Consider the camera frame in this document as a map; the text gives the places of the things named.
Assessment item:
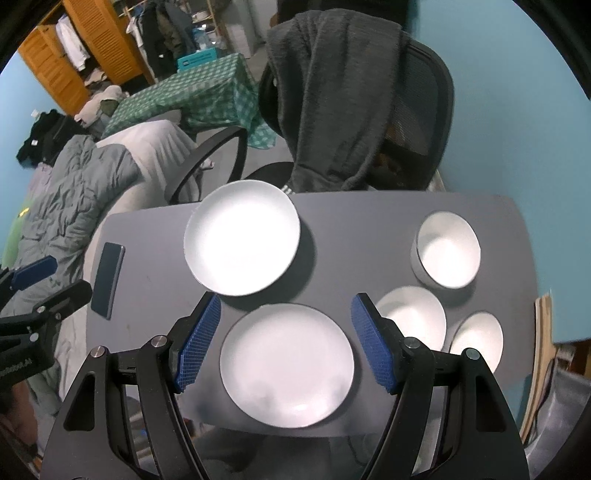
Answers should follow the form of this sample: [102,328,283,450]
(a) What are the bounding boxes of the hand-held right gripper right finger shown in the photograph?
[351,292,529,480]

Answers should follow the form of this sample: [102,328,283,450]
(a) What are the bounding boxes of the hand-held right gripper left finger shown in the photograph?
[39,293,222,480]

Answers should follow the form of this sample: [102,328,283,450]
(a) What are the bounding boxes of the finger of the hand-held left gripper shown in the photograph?
[0,279,94,334]
[0,256,59,292]

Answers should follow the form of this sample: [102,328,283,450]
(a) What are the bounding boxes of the white bowl with black rim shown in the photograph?
[375,286,447,365]
[449,311,504,376]

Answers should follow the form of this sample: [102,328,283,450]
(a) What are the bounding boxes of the stack of white plates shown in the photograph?
[219,303,355,428]

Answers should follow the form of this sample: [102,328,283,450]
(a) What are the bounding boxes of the white plate with black rim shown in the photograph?
[184,180,302,297]

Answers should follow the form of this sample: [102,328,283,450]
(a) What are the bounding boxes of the stack of white bowls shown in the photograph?
[410,211,482,290]

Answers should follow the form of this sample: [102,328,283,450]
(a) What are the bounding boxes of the dark smartphone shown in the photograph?
[90,242,126,320]

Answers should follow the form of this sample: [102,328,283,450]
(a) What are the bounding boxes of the grey quilted duvet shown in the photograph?
[0,134,144,370]

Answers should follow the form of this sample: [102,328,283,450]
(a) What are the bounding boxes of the black garment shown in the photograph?
[16,110,89,165]

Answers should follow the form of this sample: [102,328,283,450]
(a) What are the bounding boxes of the beige clothes pile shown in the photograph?
[74,85,126,131]

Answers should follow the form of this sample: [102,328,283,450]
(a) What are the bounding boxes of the grey cloth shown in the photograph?
[526,344,591,464]

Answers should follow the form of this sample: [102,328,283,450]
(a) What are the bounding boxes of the orange wooden louvered wardrobe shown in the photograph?
[18,0,155,116]

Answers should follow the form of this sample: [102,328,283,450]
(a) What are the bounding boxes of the green checkered cloth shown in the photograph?
[102,53,279,151]

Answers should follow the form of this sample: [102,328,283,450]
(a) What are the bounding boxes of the white hanging garment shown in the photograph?
[55,16,91,73]

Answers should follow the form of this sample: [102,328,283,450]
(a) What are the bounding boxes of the black mesh office chair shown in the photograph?
[166,36,455,207]

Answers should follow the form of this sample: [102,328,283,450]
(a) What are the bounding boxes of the dark grey fleece hoodie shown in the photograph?
[264,9,408,193]

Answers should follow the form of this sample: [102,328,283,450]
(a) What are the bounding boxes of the blue plastic crate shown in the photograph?
[177,48,218,73]

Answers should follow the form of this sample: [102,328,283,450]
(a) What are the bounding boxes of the dark hanging clothes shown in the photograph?
[134,0,200,78]

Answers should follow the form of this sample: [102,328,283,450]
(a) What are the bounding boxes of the white storage cabinet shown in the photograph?
[227,0,279,58]

